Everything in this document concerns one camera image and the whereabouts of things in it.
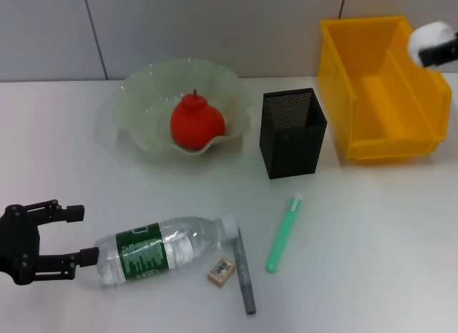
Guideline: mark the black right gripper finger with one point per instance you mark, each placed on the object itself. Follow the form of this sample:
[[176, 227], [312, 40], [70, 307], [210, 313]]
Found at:
[[440, 52]]

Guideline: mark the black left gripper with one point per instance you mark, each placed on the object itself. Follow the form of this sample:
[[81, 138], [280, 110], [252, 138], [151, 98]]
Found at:
[[18, 240]]

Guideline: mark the white paper ball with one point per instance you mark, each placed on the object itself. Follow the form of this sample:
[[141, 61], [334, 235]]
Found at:
[[427, 34]]

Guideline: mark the clear bottle with green label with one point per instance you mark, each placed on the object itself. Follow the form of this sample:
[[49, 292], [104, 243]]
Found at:
[[161, 247]]

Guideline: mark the orange toy fruit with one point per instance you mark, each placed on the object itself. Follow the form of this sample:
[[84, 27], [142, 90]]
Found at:
[[195, 123]]

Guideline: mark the beige eraser with barcode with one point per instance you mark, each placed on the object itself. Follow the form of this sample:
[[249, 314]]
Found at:
[[221, 271]]

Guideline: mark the translucent green fruit bowl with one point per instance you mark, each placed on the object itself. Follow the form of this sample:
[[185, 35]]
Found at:
[[150, 96]]

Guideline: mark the grey glitter pen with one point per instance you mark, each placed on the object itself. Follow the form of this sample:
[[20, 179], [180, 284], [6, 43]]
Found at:
[[243, 272]]

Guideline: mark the black mesh pen holder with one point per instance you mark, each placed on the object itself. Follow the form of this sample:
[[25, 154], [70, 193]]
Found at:
[[293, 154]]

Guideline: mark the yellow plastic bin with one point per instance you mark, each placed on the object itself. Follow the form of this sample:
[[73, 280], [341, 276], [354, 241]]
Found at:
[[386, 139]]

